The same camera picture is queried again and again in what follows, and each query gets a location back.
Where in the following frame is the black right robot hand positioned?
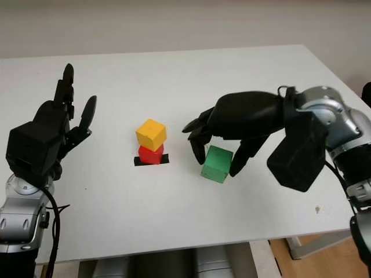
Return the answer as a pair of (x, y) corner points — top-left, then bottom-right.
(181, 91), (288, 177)

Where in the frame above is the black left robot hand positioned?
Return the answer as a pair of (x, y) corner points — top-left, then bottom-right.
(33, 63), (98, 181)

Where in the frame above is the green cube block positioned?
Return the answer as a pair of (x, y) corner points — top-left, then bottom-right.
(201, 145), (234, 184)

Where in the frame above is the yellow cube block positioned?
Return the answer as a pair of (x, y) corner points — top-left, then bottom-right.
(135, 118), (168, 151)

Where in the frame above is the red cube block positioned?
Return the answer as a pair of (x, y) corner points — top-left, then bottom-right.
(137, 144), (165, 165)

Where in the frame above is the black tape strip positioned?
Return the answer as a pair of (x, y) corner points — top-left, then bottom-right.
(134, 155), (170, 168)

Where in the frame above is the black chair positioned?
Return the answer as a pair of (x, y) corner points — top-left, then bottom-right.
(362, 82), (371, 107)

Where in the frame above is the grey table support panel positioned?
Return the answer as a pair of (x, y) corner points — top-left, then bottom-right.
(250, 239), (282, 278)

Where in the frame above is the grey right robot leg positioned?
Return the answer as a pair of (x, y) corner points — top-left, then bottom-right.
(193, 245), (233, 278)

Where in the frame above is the grey robot leg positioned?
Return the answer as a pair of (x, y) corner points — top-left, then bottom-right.
(92, 258), (130, 278)
(193, 245), (233, 278)

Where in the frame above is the grey left robot leg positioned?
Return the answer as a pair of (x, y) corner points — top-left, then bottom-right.
(92, 258), (130, 278)

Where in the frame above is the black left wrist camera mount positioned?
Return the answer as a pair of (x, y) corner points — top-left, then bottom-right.
(5, 119), (63, 189)

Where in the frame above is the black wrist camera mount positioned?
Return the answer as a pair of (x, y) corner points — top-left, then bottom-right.
(266, 86), (330, 193)
(5, 119), (63, 189)

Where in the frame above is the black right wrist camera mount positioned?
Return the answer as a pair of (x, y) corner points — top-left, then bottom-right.
(266, 86), (330, 193)

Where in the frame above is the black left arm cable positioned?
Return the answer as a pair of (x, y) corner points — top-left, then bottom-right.
(42, 187), (71, 278)

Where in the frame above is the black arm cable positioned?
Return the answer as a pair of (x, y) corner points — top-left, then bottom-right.
(42, 187), (71, 278)
(277, 85), (358, 210)

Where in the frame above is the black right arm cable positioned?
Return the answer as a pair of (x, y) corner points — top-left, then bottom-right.
(277, 85), (358, 210)

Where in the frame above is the white table leg frame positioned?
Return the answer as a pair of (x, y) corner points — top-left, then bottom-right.
(286, 233), (352, 260)

